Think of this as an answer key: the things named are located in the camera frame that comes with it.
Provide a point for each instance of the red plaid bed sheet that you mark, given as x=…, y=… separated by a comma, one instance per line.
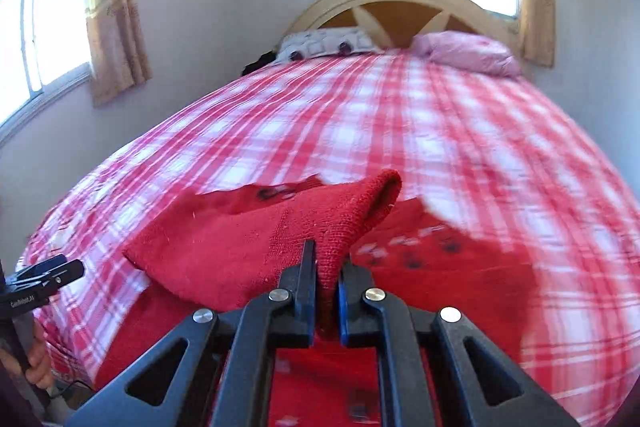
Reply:
x=400, y=117

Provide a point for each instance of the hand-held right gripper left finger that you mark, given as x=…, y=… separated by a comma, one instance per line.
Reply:
x=311, y=292

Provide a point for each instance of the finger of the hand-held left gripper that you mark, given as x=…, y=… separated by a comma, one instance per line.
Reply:
x=55, y=274

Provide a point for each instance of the pink pillow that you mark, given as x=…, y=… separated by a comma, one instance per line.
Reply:
x=467, y=52

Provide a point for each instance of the red knit sweater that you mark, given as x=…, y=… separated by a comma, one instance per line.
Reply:
x=225, y=247

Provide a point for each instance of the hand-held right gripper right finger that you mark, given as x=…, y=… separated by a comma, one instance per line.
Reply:
x=343, y=304

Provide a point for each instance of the cream wooden headboard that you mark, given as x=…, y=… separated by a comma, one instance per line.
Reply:
x=390, y=2

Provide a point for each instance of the white patterned pillow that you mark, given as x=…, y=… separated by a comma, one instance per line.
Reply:
x=322, y=43

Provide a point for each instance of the person's left hand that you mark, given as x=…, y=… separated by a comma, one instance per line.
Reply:
x=39, y=357

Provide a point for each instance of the dark cloth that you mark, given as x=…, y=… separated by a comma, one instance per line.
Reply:
x=257, y=63

